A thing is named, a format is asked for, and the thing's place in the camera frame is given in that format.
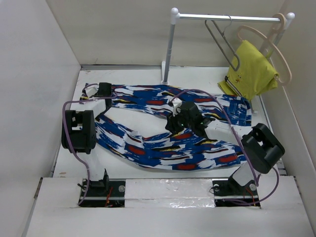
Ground grey metal trouser hanger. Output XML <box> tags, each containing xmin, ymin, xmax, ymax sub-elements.
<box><xmin>204</xmin><ymin>15</ymin><xmax>241</xmax><ymax>72</ymax></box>

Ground blue patterned trousers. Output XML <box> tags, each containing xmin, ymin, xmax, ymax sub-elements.
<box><xmin>95</xmin><ymin>84</ymin><xmax>252</xmax><ymax>171</ymax></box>

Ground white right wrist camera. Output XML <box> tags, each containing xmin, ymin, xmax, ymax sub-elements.
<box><xmin>168</xmin><ymin>98</ymin><xmax>182</xmax><ymax>117</ymax></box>

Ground beige wooden hanger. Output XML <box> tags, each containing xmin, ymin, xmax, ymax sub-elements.
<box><xmin>237</xmin><ymin>12</ymin><xmax>295</xmax><ymax>86</ymax></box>

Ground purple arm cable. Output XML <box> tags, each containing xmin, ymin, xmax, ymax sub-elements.
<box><xmin>63</xmin><ymin>83</ymin><xmax>118</xmax><ymax>206</ymax></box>
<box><xmin>171</xmin><ymin>88</ymin><xmax>280</xmax><ymax>207</ymax></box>

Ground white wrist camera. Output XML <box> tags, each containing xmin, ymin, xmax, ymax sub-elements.
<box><xmin>168</xmin><ymin>98</ymin><xmax>182</xmax><ymax>117</ymax></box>
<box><xmin>83</xmin><ymin>86</ymin><xmax>98</xmax><ymax>98</ymax></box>

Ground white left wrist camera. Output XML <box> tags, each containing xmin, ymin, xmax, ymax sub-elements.
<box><xmin>83</xmin><ymin>86</ymin><xmax>98</xmax><ymax>98</ymax></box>

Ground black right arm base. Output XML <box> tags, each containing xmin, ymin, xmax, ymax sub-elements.
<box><xmin>209</xmin><ymin>179</ymin><xmax>261</xmax><ymax>207</ymax></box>

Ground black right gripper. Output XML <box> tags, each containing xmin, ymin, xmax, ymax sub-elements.
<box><xmin>165</xmin><ymin>107</ymin><xmax>194</xmax><ymax>134</ymax></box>

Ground white clothes rack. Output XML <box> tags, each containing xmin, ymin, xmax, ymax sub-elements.
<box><xmin>161</xmin><ymin>7</ymin><xmax>280</xmax><ymax>85</ymax></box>

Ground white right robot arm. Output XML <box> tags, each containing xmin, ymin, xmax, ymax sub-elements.
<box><xmin>165</xmin><ymin>99</ymin><xmax>285</xmax><ymax>196</ymax></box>

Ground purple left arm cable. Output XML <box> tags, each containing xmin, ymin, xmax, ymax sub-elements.
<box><xmin>63</xmin><ymin>83</ymin><xmax>118</xmax><ymax>206</ymax></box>

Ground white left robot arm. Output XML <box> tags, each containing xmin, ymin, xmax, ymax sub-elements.
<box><xmin>61</xmin><ymin>82</ymin><xmax>115</xmax><ymax>196</ymax></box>

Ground yellow folded shorts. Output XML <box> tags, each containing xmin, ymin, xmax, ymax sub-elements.
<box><xmin>218</xmin><ymin>40</ymin><xmax>278</xmax><ymax>101</ymax></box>

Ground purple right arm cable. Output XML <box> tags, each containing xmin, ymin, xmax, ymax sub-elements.
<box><xmin>171</xmin><ymin>88</ymin><xmax>280</xmax><ymax>207</ymax></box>

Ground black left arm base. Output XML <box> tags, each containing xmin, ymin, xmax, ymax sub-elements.
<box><xmin>78</xmin><ymin>180</ymin><xmax>126</xmax><ymax>208</ymax></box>

